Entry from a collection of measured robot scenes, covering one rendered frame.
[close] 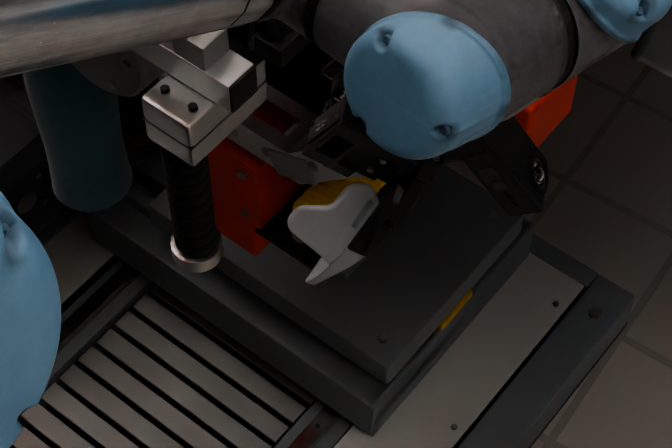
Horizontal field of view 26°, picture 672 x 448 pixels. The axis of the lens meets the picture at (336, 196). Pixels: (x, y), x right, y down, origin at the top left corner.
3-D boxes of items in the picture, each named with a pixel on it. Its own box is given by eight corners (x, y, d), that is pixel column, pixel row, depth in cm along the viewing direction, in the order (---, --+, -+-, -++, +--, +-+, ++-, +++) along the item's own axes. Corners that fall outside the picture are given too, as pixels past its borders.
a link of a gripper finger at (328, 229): (251, 255, 102) (320, 150, 98) (323, 287, 104) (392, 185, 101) (256, 278, 99) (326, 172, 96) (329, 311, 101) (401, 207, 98)
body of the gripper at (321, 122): (317, 69, 100) (413, -12, 91) (419, 121, 104) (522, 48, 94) (295, 162, 97) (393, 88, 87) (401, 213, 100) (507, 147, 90)
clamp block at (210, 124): (270, 99, 115) (267, 54, 111) (193, 170, 111) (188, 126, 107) (221, 69, 117) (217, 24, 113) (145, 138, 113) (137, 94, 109)
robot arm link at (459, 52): (278, 85, 79) (407, 18, 86) (431, 201, 75) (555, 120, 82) (302, -34, 74) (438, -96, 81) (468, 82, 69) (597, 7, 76)
